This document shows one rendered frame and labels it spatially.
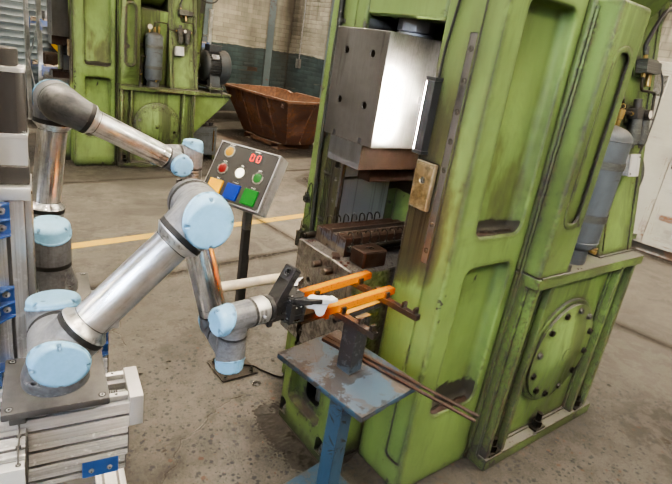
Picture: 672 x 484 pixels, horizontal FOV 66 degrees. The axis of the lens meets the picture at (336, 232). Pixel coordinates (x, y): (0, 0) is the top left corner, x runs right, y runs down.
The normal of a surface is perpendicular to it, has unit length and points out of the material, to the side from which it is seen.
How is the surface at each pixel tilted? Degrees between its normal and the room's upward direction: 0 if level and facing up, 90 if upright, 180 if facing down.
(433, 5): 90
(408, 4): 90
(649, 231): 90
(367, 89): 90
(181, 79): 79
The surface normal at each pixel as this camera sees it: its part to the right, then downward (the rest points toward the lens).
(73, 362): 0.40, 0.44
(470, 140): -0.80, 0.08
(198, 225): 0.58, 0.26
